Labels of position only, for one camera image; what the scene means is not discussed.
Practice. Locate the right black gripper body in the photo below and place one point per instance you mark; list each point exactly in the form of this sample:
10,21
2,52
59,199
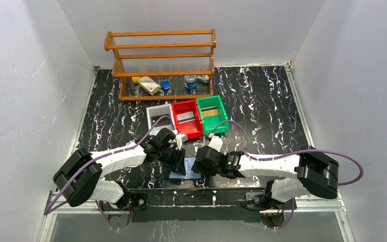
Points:
199,167

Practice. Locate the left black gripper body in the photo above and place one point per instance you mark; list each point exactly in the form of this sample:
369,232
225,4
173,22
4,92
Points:
174,160

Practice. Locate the navy blue card holder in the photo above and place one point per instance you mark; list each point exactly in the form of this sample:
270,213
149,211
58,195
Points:
190,174

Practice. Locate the grey card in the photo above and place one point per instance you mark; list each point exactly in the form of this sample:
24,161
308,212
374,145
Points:
161,120

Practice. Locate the white plastic bin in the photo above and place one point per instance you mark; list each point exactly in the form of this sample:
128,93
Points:
155,112

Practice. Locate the red plastic bin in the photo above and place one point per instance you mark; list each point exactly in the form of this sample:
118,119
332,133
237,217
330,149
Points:
194,128

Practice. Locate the green plastic bin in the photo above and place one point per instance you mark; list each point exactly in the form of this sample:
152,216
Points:
209,123

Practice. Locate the wooden shelf rack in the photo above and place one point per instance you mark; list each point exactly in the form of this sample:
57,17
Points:
161,54

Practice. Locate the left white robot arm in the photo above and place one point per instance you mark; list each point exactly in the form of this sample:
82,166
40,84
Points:
81,177

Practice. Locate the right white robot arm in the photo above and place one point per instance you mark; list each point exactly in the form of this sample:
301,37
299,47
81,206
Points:
304,172

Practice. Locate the white card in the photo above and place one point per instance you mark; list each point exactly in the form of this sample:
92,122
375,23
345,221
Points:
185,117

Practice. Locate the gold card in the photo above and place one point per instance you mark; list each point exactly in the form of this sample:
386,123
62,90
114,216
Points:
210,111

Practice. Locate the blue small cube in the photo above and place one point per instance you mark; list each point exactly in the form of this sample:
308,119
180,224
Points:
165,85

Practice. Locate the white red small box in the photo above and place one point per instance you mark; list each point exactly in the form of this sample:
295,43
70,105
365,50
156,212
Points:
149,85

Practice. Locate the yellow small object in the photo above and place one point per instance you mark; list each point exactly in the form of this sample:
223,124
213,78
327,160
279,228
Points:
135,79

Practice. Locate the blue round tin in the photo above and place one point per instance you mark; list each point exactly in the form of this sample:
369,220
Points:
190,82

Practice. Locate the grey tape dispenser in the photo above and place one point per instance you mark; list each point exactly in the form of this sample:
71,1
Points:
203,78

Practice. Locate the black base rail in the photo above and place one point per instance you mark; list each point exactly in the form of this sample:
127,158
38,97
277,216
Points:
247,205

